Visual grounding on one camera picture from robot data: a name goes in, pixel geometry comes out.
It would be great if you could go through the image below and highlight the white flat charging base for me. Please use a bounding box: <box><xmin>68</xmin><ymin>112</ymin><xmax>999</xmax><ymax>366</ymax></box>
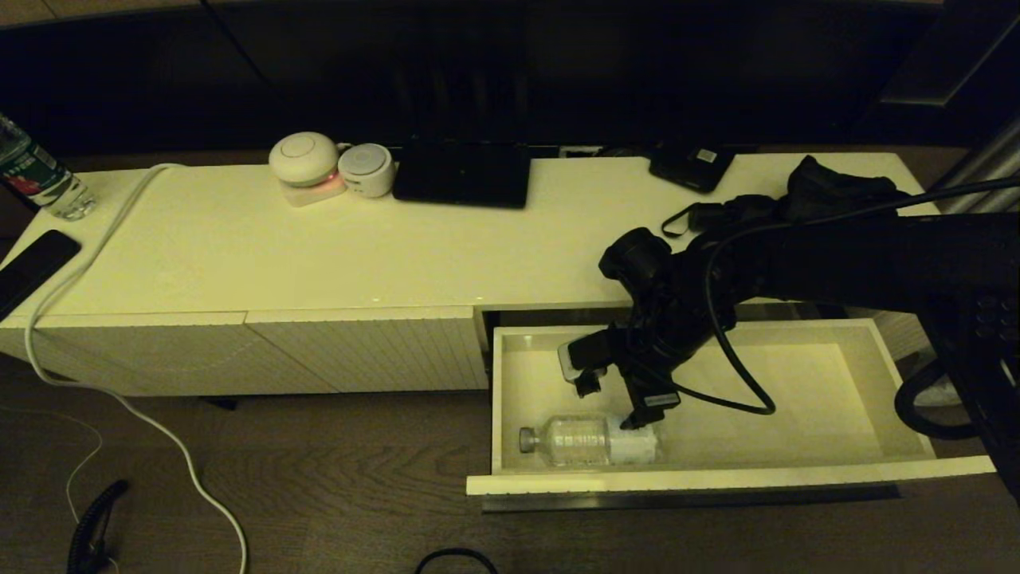
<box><xmin>282</xmin><ymin>173</ymin><xmax>348</xmax><ymax>208</ymax></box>

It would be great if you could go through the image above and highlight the small white round speaker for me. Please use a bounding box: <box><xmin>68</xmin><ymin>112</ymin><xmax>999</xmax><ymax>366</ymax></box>
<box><xmin>337</xmin><ymin>143</ymin><xmax>396</xmax><ymax>199</ymax></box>

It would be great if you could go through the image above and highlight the white dome shaped device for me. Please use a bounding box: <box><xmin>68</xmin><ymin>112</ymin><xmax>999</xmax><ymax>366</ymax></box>
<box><xmin>268</xmin><ymin>132</ymin><xmax>340</xmax><ymax>188</ymax></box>

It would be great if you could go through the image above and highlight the thin white cable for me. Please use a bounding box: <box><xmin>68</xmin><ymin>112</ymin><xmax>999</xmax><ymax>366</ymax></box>
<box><xmin>0</xmin><ymin>407</ymin><xmax>120</xmax><ymax>574</ymax></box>

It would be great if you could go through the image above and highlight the white low cabinet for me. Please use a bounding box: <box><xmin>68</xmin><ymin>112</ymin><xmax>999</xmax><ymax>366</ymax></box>
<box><xmin>0</xmin><ymin>151</ymin><xmax>1001</xmax><ymax>411</ymax></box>

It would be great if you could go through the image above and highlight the large black box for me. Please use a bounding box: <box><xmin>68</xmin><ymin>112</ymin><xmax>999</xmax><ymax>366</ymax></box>
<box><xmin>391</xmin><ymin>140</ymin><xmax>532</xmax><ymax>209</ymax></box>

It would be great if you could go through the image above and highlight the clear water bottle grey cap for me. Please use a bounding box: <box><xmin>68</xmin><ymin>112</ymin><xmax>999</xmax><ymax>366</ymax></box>
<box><xmin>518</xmin><ymin>413</ymin><xmax>662</xmax><ymax>470</ymax></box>

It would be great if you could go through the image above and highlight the water bottle with green label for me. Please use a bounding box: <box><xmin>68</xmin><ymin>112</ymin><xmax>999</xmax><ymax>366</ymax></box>
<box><xmin>0</xmin><ymin>113</ymin><xmax>98</xmax><ymax>222</ymax></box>

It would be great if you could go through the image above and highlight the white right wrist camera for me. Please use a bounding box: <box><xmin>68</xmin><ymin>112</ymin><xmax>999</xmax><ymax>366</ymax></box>
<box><xmin>558</xmin><ymin>331</ymin><xmax>614</xmax><ymax>383</ymax></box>

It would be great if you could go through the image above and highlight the black umbrella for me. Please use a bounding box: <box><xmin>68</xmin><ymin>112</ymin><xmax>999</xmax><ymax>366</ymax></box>
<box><xmin>660</xmin><ymin>155</ymin><xmax>913</xmax><ymax>236</ymax></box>

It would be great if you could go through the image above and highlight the black coiled cable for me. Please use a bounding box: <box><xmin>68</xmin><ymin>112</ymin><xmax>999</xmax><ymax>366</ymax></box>
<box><xmin>68</xmin><ymin>478</ymin><xmax>130</xmax><ymax>574</ymax></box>

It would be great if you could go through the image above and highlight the thick white cable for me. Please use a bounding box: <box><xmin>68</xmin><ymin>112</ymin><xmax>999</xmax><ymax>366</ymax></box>
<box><xmin>24</xmin><ymin>163</ymin><xmax>249</xmax><ymax>574</ymax></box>

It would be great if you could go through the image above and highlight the small black set-top box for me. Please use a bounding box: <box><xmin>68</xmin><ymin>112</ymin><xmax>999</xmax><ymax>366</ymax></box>
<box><xmin>649</xmin><ymin>145</ymin><xmax>736</xmax><ymax>194</ymax></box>

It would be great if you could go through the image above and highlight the white drawer with black handle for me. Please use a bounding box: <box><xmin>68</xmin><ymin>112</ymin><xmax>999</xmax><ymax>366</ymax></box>
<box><xmin>466</xmin><ymin>319</ymin><xmax>997</xmax><ymax>511</ymax></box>

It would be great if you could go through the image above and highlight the black smartphone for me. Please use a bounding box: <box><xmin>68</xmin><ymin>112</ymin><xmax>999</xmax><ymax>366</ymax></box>
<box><xmin>0</xmin><ymin>230</ymin><xmax>82</xmax><ymax>322</ymax></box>

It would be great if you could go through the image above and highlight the black cable loop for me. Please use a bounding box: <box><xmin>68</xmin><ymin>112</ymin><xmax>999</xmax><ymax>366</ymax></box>
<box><xmin>414</xmin><ymin>548</ymin><xmax>499</xmax><ymax>574</ymax></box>

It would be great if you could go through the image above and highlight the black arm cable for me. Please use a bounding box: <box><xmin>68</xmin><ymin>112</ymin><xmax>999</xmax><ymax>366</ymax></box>
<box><xmin>637</xmin><ymin>177</ymin><xmax>1020</xmax><ymax>417</ymax></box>
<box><xmin>894</xmin><ymin>359</ymin><xmax>985</xmax><ymax>441</ymax></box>

